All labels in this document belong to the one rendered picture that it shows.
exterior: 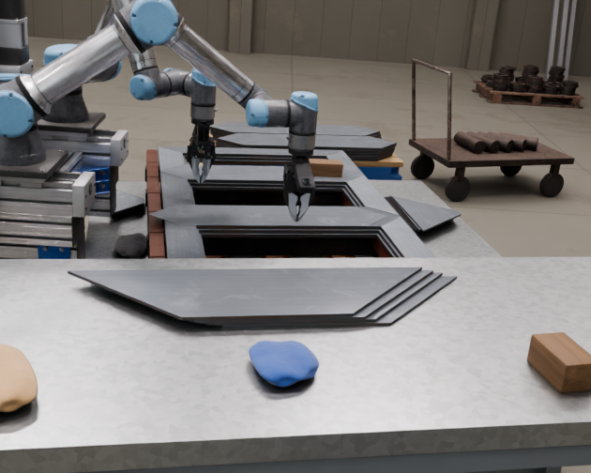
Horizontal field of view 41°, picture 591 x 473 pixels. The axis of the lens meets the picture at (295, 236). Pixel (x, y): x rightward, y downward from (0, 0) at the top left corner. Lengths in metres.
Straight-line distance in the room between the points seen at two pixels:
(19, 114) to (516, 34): 10.31
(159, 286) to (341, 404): 0.43
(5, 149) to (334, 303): 1.14
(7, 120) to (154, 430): 1.16
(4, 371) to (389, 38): 10.67
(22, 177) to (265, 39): 9.48
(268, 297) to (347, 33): 10.24
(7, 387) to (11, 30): 1.49
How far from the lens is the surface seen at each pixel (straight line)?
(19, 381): 1.14
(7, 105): 2.07
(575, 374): 1.29
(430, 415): 1.17
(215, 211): 2.46
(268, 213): 2.47
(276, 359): 1.20
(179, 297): 1.38
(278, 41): 11.53
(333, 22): 11.52
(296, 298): 1.40
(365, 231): 2.43
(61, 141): 2.72
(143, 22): 2.03
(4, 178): 2.26
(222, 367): 1.23
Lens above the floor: 1.67
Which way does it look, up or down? 21 degrees down
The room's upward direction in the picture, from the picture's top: 4 degrees clockwise
